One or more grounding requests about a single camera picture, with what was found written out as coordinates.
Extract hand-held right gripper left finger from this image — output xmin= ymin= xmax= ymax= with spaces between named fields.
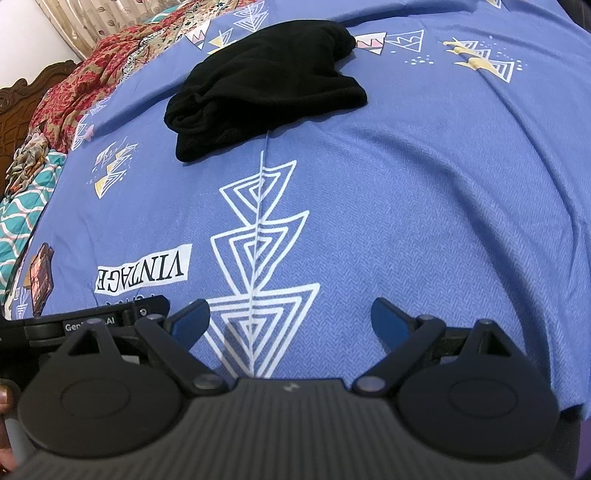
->
xmin=54 ymin=298 xmax=228 ymax=397

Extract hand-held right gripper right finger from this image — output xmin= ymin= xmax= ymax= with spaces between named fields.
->
xmin=353 ymin=296 xmax=513 ymax=395

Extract black pants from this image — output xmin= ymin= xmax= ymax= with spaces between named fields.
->
xmin=164 ymin=21 xmax=369 ymax=163

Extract person's left hand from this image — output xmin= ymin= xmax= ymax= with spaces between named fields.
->
xmin=0 ymin=377 xmax=20 ymax=480

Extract teal patterned blanket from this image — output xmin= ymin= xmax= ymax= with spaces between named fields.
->
xmin=0 ymin=151 xmax=66 ymax=308

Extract blue printed bedsheet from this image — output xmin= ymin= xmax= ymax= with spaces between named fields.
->
xmin=0 ymin=0 xmax=591 ymax=418

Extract brown patterned scarf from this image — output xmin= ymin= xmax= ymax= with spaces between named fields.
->
xmin=4 ymin=128 xmax=52 ymax=200

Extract carved wooden headboard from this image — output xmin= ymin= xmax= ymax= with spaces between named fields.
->
xmin=0 ymin=60 xmax=78 ymax=200

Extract red floral cloth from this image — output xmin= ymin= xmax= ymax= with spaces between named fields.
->
xmin=28 ymin=8 xmax=206 ymax=154

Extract beige leaf print curtain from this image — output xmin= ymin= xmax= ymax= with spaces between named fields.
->
xmin=34 ymin=0 xmax=188 ymax=62

